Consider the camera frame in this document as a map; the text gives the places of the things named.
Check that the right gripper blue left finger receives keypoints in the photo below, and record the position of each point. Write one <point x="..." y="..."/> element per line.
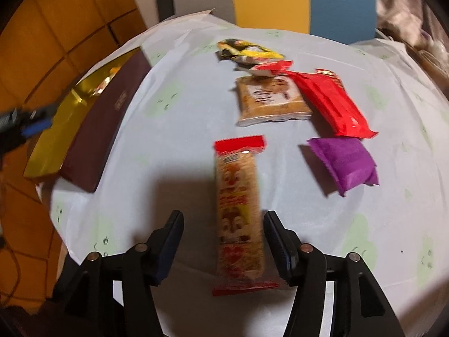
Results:
<point x="162" y="245"/>

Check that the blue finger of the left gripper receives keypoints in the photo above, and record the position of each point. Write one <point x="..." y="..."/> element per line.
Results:
<point x="30" y="127"/>

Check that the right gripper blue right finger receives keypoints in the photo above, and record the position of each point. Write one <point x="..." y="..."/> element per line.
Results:
<point x="283" y="246"/>

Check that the long red-end biscuit bar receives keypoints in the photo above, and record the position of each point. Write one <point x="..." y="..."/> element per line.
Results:
<point x="241" y="256"/>

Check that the purple snack pack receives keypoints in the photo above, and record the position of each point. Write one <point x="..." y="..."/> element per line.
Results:
<point x="347" y="160"/>

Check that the red foil snack pack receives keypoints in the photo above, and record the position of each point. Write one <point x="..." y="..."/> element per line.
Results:
<point x="325" y="91"/>

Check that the brown pastry clear wrapper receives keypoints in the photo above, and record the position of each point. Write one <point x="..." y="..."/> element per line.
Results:
<point x="270" y="99"/>

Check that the yellow black snack wrapper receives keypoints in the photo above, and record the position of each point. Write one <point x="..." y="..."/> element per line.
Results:
<point x="243" y="51"/>

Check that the gold rectangular tin box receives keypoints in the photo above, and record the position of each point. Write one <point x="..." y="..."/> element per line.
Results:
<point x="77" y="145"/>

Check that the light blue patterned tablecloth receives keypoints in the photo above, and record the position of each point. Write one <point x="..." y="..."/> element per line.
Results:
<point x="163" y="159"/>

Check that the grey yellow blue chair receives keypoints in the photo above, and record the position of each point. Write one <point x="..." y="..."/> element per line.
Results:
<point x="344" y="21"/>

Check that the floral beige curtain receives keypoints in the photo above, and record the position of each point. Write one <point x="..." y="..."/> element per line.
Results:
<point x="412" y="21"/>

